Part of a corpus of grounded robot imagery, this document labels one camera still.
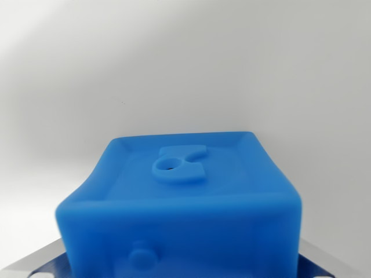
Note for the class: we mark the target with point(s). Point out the blue cube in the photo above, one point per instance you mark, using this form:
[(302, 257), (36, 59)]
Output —
[(179, 220)]

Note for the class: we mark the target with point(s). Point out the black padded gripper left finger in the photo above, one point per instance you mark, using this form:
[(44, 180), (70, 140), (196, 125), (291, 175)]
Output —
[(37, 265)]

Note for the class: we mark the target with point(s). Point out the black padded gripper right finger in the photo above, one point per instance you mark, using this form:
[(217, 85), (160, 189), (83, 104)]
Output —
[(324, 265)]

